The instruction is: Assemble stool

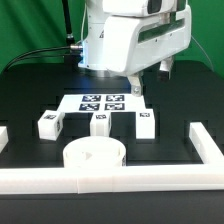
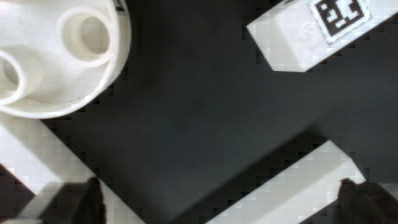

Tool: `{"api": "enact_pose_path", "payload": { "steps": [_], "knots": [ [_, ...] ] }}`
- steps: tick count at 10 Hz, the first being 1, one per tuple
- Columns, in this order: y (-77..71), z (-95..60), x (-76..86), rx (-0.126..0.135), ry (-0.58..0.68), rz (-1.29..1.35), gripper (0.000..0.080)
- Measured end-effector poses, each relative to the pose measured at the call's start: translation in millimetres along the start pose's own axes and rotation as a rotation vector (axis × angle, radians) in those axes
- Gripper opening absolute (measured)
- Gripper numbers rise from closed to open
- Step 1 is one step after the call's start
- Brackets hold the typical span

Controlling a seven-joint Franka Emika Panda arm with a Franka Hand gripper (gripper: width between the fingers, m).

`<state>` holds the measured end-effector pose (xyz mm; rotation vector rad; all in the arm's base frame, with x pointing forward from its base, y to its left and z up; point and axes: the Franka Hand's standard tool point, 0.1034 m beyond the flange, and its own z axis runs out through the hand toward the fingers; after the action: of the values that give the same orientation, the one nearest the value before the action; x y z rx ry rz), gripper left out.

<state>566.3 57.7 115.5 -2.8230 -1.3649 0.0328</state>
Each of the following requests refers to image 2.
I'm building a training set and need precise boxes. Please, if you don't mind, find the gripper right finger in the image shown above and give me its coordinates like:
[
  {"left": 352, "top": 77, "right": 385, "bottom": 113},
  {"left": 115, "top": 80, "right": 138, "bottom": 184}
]
[{"left": 337, "top": 179, "right": 398, "bottom": 224}]

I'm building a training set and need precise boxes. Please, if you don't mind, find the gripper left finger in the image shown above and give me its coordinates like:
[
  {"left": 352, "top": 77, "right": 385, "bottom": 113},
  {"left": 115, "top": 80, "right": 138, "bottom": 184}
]
[{"left": 16, "top": 176, "right": 106, "bottom": 224}]

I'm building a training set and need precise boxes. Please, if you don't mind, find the white round stool seat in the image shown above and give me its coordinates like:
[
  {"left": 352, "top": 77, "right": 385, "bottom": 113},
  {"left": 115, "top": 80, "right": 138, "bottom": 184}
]
[{"left": 0, "top": 0, "right": 131, "bottom": 119}]

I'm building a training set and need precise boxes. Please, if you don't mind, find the white stool leg with tag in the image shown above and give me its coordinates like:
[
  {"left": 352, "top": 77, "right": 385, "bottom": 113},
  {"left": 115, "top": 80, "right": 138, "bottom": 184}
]
[{"left": 247, "top": 0, "right": 398, "bottom": 72}]

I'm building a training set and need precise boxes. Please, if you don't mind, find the white stool leg middle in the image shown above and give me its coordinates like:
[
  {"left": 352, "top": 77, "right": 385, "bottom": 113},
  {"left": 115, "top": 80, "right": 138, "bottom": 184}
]
[{"left": 206, "top": 140, "right": 366, "bottom": 224}]

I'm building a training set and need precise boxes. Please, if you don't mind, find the white stool leg left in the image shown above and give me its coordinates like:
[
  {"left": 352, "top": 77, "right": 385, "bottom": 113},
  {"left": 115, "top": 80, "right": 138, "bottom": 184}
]
[{"left": 0, "top": 113, "right": 147, "bottom": 224}]

